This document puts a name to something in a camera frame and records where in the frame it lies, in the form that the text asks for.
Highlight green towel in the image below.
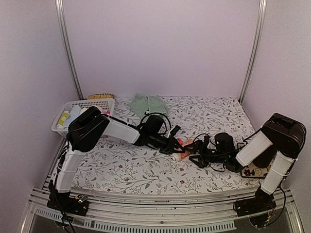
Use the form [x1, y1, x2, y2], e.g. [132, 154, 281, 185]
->
[127, 93, 169, 118]

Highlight white plastic basket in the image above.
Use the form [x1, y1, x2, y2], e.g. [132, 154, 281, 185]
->
[51, 98, 115, 138]

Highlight metal frame post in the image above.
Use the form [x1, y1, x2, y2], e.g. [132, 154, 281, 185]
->
[55, 0, 84, 100]
[239, 0, 267, 105]

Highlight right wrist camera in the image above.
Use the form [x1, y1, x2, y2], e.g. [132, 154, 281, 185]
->
[214, 133, 235, 153]

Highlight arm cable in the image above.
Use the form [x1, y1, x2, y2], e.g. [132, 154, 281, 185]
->
[194, 132, 240, 172]
[140, 110, 172, 135]

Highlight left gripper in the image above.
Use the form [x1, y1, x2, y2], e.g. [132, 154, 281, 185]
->
[150, 133, 186, 155]

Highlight dark cylinder roll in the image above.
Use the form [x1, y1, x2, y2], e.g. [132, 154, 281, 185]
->
[253, 145, 277, 168]

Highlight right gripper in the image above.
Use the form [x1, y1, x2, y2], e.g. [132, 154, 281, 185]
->
[185, 140, 227, 168]

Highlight orange patterned towel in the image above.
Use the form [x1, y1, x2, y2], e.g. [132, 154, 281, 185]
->
[170, 138, 193, 162]

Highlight right metal frame post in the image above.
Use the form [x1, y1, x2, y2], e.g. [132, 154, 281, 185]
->
[239, 0, 267, 105]

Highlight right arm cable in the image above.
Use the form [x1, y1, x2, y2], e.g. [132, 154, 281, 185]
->
[194, 132, 240, 172]

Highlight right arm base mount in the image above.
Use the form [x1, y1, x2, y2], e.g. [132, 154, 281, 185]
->
[233, 195, 276, 216]

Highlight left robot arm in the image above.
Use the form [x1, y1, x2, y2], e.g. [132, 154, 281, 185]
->
[49, 106, 185, 211]

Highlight woven straw brush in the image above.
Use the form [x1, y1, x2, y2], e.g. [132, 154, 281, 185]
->
[88, 93, 115, 100]

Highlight yellow rolled towel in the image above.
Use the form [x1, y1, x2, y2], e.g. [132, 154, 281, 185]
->
[56, 111, 69, 130]

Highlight metal front rail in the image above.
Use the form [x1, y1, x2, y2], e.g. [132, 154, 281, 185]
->
[21, 188, 304, 233]

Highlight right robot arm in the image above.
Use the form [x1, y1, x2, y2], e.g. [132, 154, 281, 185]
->
[184, 113, 307, 212]

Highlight floral ceramic tray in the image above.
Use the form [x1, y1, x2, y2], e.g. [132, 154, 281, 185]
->
[237, 142, 273, 179]

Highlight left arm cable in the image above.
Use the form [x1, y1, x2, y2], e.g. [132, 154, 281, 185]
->
[140, 110, 172, 135]

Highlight left metal frame post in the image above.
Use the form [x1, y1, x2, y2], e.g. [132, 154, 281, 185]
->
[55, 0, 84, 100]

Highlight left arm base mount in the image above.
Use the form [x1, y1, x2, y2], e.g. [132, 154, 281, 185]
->
[47, 192, 89, 216]

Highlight blue rolled towel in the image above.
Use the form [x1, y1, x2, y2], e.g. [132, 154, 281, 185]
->
[66, 105, 81, 126]

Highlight floral tablecloth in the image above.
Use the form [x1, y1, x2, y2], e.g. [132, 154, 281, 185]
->
[71, 97, 259, 195]

